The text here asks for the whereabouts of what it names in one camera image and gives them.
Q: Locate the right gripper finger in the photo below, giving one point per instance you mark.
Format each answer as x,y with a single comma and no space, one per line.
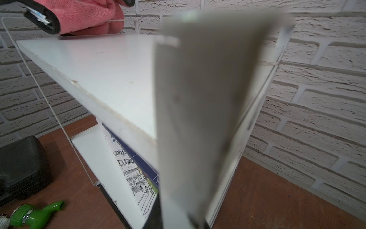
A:
155,221

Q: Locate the white two-tier bookshelf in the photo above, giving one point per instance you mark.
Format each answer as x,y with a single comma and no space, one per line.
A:
186,101

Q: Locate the pink and grey cloth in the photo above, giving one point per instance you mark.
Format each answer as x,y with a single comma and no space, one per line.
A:
77,18

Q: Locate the white paper under book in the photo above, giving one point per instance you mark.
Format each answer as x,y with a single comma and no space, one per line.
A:
143,190

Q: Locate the dark blue book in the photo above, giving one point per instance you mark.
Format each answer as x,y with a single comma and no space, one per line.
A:
147,169

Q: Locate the green toy drill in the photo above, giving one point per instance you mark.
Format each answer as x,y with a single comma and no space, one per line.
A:
29,215

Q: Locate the black plastic tool case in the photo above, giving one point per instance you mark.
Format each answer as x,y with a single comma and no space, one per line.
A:
24,169

